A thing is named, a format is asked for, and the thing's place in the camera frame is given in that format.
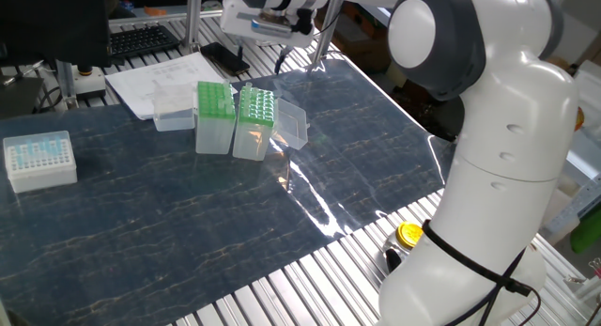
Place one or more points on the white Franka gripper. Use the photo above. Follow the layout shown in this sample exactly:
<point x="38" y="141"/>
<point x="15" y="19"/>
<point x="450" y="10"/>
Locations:
<point x="230" y="16"/>

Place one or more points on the translucent tip box green rack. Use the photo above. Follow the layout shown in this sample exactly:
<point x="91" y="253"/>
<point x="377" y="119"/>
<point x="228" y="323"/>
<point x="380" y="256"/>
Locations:
<point x="216" y="135"/>
<point x="251" y="143"/>

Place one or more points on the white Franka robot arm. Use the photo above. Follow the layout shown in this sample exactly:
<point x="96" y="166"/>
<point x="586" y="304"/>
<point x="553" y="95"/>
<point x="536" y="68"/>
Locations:
<point x="516" y="128"/>

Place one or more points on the white tip box blue tips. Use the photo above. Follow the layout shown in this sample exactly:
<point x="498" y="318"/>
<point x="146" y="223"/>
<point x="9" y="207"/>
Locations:
<point x="42" y="175"/>

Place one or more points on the black smartphone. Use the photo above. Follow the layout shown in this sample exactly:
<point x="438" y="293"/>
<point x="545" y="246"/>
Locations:
<point x="225" y="58"/>

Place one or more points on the orange object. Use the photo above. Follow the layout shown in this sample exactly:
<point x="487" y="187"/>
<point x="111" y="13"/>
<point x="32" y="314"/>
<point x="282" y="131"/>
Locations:
<point x="155" y="10"/>

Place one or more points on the black keyboard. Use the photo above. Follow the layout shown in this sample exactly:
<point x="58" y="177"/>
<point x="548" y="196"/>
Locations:
<point x="141" y="40"/>

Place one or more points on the white paper sheet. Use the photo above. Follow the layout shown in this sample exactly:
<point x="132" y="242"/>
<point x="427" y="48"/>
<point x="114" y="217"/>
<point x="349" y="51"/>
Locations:
<point x="141" y="77"/>

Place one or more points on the white stand base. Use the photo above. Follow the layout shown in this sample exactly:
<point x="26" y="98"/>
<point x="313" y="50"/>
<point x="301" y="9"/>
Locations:
<point x="91" y="86"/>

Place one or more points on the dark marble pattern mat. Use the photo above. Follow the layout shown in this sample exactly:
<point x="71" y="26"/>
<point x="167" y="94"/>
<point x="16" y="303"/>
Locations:
<point x="141" y="222"/>

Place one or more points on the black monitor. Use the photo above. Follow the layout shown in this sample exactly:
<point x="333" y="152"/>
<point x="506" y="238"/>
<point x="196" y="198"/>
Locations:
<point x="47" y="25"/>

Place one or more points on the glass jar gold lid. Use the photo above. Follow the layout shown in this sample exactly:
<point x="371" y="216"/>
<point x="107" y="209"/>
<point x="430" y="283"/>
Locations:
<point x="409" y="234"/>

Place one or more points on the silver metal bar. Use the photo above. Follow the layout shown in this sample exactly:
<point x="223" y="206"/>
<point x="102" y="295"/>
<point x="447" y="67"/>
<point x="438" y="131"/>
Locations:
<point x="21" y="73"/>

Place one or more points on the black box device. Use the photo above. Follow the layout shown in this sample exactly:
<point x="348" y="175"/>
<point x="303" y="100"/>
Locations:
<point x="19" y="96"/>

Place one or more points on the golden toy figure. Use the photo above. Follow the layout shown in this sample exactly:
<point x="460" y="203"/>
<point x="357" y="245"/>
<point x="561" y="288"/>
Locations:
<point x="580" y="118"/>

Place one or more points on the white foam block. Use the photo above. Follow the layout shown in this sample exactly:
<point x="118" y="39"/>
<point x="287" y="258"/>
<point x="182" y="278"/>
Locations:
<point x="554" y="208"/>

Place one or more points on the white metal shelf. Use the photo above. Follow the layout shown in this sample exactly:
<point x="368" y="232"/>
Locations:
<point x="584" y="159"/>

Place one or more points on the grey slotted angle beam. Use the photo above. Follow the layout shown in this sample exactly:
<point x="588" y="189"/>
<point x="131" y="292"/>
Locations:
<point x="573" y="208"/>

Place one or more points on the aluminium frame post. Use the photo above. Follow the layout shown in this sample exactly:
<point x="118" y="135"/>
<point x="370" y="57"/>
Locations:
<point x="66" y="82"/>
<point x="192" y="16"/>

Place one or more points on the aluminium frame rail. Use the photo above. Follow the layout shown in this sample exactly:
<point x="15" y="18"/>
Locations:
<point x="155" y="17"/>

